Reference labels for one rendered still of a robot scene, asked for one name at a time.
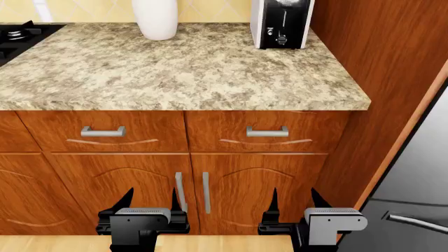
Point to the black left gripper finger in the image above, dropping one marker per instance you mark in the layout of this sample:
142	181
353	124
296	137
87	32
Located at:
123	202
175	203

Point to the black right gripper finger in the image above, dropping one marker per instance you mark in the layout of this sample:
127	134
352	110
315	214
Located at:
320	200
273	203

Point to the black toaster dial knob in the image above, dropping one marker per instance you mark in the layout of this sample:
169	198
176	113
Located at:
281	40

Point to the white and black toaster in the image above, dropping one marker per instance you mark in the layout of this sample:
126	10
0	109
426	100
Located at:
297	23

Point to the grey toaster lever knob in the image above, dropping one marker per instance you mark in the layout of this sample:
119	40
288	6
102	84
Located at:
290	2

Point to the wooden cabinet door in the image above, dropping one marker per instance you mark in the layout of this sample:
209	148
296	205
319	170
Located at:
31	194
115	181
245	183

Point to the wooden drawer front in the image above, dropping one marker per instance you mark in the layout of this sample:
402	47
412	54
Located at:
217	123
14	131
147	123

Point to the grey steel refrigerator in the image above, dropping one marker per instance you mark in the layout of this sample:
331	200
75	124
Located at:
416	170

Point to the tall wooden side panel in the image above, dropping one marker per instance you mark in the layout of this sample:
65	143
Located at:
378	65

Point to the white ceramic vase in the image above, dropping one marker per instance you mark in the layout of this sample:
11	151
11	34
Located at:
155	18

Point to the black gas stove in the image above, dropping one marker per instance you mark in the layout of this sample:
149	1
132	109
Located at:
21	44

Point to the black stove burner grate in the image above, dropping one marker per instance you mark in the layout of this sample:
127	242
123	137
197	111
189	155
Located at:
21	32

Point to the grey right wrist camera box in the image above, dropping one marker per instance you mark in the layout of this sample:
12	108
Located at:
332	223

